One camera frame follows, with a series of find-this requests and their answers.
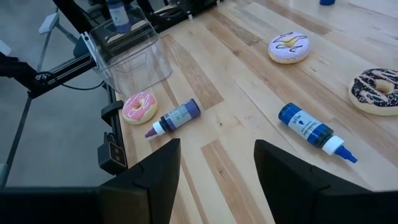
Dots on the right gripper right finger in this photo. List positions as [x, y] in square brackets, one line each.
[289, 186]

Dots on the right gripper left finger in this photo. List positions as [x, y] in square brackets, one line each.
[149, 186]

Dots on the purple food colouring bottle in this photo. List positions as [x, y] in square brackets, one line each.
[178, 116]

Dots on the pink frosted toy donut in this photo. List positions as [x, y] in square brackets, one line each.
[133, 112]

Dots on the small food colouring bottle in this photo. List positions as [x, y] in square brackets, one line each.
[118, 15]

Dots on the chocolate frosted toy donut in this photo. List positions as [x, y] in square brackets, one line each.
[360, 99]

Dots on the clear plastic bin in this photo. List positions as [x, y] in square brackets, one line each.
[133, 62]

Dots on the purple frosted toy donut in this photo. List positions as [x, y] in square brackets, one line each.
[280, 54]

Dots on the black table-level camera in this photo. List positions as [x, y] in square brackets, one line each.
[110, 155]

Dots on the black frame clamp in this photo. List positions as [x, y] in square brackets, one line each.
[110, 112]

